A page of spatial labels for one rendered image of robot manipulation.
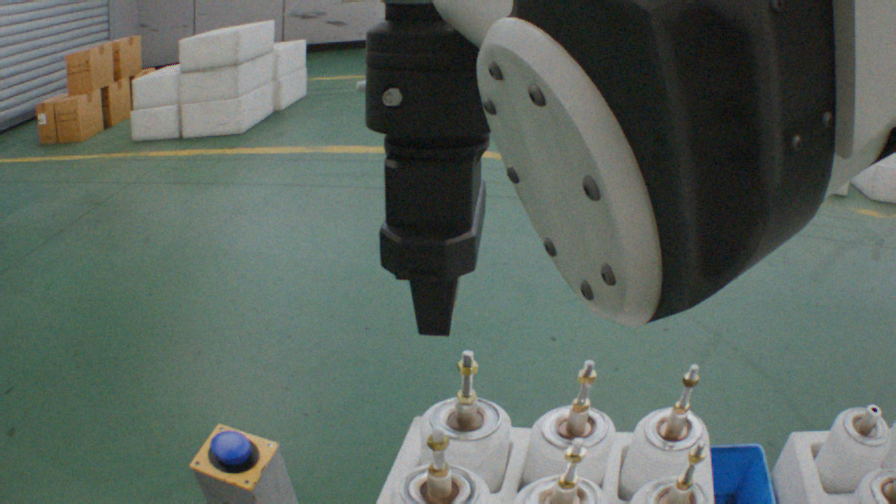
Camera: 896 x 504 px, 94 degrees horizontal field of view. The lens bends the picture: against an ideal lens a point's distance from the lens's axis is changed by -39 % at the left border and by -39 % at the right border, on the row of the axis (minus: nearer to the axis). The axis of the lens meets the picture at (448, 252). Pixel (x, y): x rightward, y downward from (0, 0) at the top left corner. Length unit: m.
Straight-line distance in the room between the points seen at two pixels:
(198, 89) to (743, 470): 2.78
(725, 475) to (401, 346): 0.71
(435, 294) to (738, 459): 0.61
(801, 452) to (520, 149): 0.71
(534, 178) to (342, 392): 0.98
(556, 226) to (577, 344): 1.10
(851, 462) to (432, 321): 0.56
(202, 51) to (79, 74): 1.36
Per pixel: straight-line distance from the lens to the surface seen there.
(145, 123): 3.30
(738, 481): 0.94
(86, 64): 3.99
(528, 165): 0.15
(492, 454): 0.65
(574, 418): 0.64
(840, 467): 0.78
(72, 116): 3.94
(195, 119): 3.05
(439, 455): 0.54
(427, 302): 0.42
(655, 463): 0.65
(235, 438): 0.54
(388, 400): 1.09
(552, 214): 0.15
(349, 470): 0.96
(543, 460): 0.65
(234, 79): 2.89
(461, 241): 0.37
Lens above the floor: 0.69
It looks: 26 degrees down
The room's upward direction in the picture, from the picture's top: straight up
